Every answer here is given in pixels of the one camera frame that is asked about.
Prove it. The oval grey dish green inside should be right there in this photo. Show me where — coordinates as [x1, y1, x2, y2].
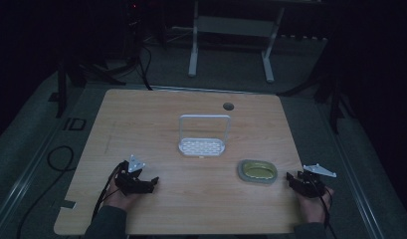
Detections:
[237, 158, 279, 185]

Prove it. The black looped floor cable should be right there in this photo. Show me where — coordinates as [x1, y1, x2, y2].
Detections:
[16, 144, 77, 239]

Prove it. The black metal stand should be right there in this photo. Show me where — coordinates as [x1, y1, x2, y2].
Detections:
[279, 63, 358, 135]
[47, 58, 127, 120]

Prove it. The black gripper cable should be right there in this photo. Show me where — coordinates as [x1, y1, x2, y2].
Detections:
[91, 164, 122, 223]
[308, 173, 339, 239]

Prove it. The person's right hand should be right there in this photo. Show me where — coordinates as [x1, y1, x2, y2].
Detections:
[295, 187, 335, 224]

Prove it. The dark tape piece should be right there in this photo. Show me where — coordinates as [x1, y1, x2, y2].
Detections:
[59, 199, 77, 210]

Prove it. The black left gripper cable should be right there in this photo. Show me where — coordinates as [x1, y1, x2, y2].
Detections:
[91, 164, 122, 223]

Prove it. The white metal stand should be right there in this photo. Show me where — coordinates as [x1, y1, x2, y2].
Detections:
[187, 0, 287, 85]

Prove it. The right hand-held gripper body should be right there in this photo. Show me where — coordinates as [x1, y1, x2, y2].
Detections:
[296, 162, 338, 199]

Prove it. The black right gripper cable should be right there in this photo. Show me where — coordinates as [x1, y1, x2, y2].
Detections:
[308, 173, 339, 239]

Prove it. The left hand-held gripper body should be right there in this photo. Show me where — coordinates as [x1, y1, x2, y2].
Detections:
[113, 153, 151, 197]

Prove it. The white slotted rack with handle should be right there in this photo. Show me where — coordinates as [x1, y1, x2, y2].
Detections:
[177, 114, 232, 158]

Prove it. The person's left hand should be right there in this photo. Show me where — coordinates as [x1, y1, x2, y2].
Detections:
[102, 178, 143, 212]

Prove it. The black hanging cable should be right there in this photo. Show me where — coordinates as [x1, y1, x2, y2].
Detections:
[136, 44, 155, 92]

